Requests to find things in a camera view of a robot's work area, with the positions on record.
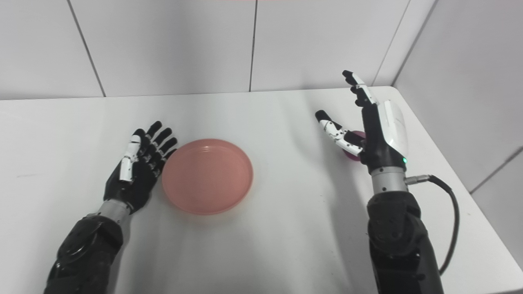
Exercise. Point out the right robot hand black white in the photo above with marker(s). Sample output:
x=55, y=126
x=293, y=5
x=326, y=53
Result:
x=376, y=126

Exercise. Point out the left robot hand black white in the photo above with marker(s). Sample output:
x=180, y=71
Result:
x=141, y=171

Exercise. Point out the purple onion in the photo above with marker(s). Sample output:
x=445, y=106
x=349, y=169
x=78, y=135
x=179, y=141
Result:
x=356, y=141

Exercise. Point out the pink plate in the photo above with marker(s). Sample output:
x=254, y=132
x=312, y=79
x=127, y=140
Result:
x=207, y=176

